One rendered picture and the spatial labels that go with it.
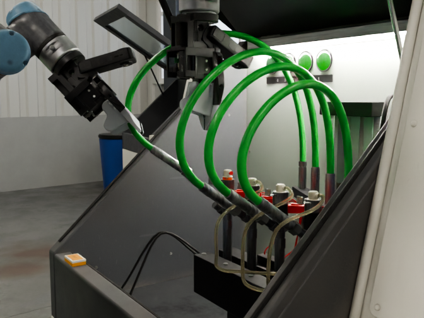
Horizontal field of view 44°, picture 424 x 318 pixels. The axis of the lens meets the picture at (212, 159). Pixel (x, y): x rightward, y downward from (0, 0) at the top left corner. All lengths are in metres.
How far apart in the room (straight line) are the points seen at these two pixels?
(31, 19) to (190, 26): 0.35
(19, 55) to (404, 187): 0.67
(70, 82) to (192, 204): 0.47
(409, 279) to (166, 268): 0.78
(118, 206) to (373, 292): 0.70
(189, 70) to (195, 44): 0.05
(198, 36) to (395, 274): 0.53
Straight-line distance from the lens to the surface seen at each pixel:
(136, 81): 1.09
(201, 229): 1.42
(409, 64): 0.82
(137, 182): 1.30
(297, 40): 1.26
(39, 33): 1.15
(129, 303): 0.95
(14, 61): 1.00
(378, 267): 0.78
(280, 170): 1.36
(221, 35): 1.01
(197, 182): 0.91
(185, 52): 0.95
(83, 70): 1.12
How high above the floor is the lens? 1.30
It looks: 7 degrees down
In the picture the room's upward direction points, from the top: straight up
